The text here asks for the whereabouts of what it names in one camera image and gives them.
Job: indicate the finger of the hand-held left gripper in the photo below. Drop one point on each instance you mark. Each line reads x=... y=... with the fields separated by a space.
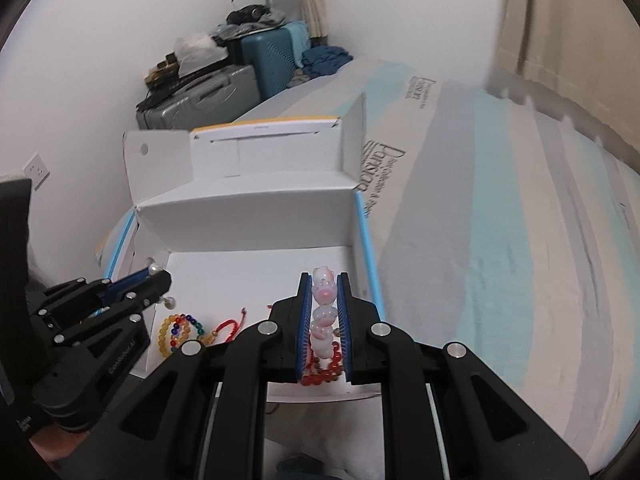
x=120 y=286
x=145 y=294

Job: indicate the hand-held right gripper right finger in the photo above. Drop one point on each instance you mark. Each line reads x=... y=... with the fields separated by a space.
x=343 y=320

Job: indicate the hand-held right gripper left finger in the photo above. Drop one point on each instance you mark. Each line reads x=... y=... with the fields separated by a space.
x=303 y=320

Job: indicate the white pearl earrings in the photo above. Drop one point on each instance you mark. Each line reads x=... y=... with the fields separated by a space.
x=170 y=303

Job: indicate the white cardboard box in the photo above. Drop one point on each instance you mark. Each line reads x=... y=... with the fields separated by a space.
x=250 y=220

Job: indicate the striped bed sheet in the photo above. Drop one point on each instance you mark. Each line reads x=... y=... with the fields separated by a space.
x=475 y=210

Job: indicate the grey suitcase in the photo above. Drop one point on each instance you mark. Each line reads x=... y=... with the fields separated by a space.
x=210 y=98

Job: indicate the white plastic bag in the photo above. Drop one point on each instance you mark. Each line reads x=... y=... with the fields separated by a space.
x=197 y=45

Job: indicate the dark blue clothes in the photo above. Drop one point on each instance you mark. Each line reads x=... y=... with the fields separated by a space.
x=325 y=59

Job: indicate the teal suitcase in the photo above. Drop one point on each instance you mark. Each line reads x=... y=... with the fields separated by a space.
x=272 y=60

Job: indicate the light blue cloth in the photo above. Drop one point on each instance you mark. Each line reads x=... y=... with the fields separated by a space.
x=299 y=35

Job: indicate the tied beige curtain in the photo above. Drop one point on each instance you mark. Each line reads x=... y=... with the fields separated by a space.
x=314 y=5

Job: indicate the wide beige curtain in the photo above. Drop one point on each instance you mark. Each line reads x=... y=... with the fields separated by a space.
x=565 y=35

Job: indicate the white wall socket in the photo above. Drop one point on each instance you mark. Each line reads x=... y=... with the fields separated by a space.
x=36 y=170

